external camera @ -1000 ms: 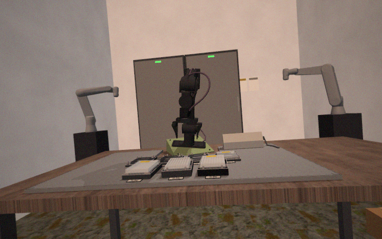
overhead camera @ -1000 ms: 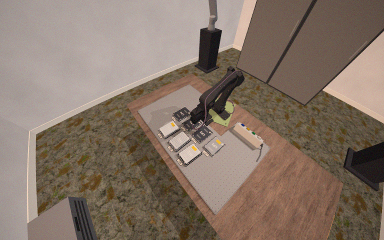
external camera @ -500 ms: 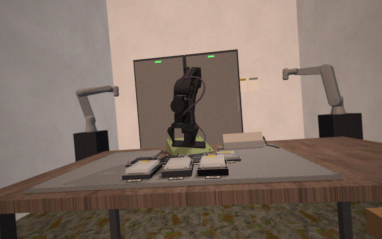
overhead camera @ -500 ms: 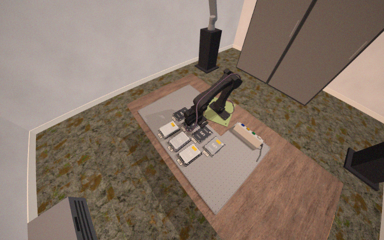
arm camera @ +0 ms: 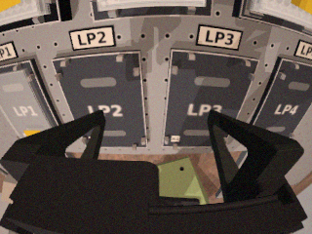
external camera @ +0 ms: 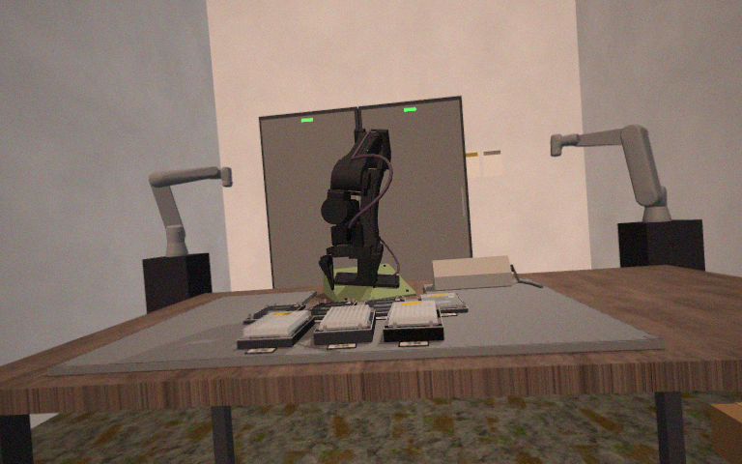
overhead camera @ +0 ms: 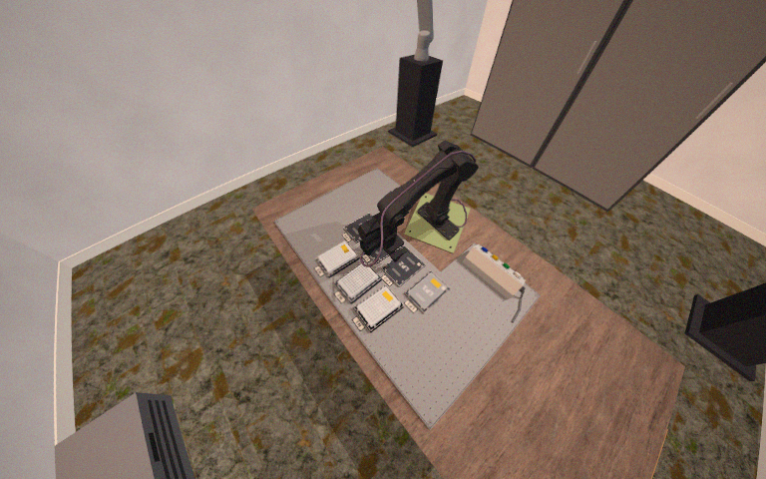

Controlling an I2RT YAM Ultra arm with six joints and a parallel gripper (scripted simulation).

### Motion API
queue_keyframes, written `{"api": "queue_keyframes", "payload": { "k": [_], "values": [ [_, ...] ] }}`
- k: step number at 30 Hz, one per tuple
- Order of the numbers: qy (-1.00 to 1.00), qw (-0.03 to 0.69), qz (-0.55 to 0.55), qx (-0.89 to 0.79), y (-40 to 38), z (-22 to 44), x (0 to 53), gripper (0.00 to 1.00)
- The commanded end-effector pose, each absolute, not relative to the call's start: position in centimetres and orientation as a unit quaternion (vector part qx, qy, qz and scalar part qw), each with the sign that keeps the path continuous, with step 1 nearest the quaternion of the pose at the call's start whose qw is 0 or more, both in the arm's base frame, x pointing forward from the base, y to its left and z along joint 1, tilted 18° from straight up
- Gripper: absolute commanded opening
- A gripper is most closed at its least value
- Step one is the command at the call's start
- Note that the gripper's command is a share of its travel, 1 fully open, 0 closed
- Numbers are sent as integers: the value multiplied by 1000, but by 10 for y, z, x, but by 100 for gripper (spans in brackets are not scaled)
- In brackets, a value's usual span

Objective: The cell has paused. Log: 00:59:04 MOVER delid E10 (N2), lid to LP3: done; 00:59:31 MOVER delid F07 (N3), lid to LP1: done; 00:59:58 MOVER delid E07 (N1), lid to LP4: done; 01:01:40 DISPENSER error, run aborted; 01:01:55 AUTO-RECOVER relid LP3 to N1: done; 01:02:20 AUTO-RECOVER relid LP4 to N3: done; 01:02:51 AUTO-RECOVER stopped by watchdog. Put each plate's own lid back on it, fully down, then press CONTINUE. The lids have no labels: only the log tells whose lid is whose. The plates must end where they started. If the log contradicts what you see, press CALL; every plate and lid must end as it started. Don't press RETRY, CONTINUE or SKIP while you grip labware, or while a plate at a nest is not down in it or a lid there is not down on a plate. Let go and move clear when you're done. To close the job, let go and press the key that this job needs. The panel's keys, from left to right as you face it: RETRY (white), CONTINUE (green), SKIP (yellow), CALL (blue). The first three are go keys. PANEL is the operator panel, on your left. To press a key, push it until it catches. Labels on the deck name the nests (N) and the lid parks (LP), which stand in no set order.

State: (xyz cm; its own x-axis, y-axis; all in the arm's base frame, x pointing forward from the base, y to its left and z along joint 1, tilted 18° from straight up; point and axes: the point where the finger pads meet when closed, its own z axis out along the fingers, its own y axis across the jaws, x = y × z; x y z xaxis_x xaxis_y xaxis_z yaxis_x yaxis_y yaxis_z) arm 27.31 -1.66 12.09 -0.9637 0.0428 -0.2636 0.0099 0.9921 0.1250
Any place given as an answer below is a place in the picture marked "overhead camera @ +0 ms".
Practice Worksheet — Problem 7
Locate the white control panel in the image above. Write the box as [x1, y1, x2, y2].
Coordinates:
[463, 244, 526, 305]

